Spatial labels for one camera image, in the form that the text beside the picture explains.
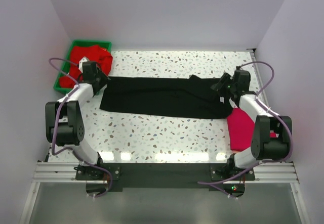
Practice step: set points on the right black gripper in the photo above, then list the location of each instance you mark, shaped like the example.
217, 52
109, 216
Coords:
222, 86

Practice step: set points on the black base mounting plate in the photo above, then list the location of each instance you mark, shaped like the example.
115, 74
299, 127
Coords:
116, 177

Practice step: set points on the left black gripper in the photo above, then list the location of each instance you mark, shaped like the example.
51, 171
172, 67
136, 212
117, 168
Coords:
102, 80

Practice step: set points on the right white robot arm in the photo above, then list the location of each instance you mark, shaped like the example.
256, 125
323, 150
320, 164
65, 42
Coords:
272, 139

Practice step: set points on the folded magenta t shirt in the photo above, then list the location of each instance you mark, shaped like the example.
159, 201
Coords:
241, 129

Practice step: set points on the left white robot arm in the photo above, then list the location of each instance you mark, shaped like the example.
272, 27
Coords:
65, 128

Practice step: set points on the red t shirt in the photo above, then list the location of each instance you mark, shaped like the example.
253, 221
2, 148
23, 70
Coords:
100, 52

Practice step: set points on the black t shirt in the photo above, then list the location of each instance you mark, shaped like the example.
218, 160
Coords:
172, 97

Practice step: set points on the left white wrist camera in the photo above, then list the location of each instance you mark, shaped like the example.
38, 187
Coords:
82, 61

